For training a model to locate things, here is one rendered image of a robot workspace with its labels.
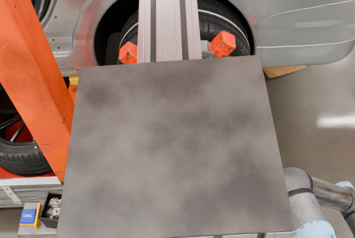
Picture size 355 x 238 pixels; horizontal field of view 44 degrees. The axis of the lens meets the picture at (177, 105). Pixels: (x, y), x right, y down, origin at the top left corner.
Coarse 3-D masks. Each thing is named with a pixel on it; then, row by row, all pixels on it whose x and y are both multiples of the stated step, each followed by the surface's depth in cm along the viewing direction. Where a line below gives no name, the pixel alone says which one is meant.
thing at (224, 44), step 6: (222, 30) 187; (216, 36) 190; (222, 36) 185; (228, 36) 187; (234, 36) 189; (216, 42) 188; (222, 42) 183; (228, 42) 185; (234, 42) 187; (216, 48) 186; (222, 48) 186; (228, 48) 186; (234, 48) 186; (216, 54) 189; (222, 54) 189; (228, 54) 189
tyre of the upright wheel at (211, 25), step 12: (204, 0) 201; (204, 12) 195; (216, 12) 200; (228, 12) 205; (132, 24) 205; (204, 24) 190; (216, 24) 194; (228, 24) 200; (240, 24) 209; (120, 36) 217; (132, 36) 200; (204, 36) 192; (240, 36) 202; (240, 48) 198
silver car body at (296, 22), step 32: (32, 0) 223; (64, 0) 196; (96, 0) 193; (256, 0) 193; (288, 0) 193; (320, 0) 193; (352, 0) 193; (64, 32) 211; (256, 32) 208; (288, 32) 208; (320, 32) 208; (352, 32) 210; (64, 64) 225; (288, 64) 226
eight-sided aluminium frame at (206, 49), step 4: (200, 40) 190; (204, 44) 189; (208, 44) 190; (204, 48) 188; (208, 48) 188; (204, 52) 188; (208, 52) 188; (204, 56) 190; (208, 56) 190; (212, 56) 191; (216, 56) 190; (228, 56) 197
